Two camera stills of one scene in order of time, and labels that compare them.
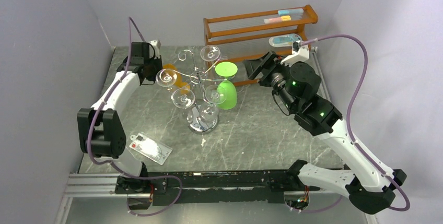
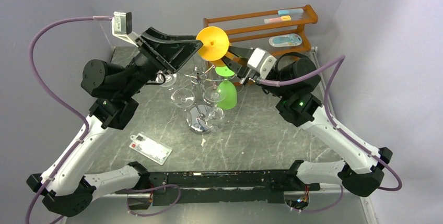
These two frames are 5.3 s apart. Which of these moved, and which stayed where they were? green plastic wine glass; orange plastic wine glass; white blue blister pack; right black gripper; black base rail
Moved: orange plastic wine glass; right black gripper
Stayed: green plastic wine glass; white blue blister pack; black base rail
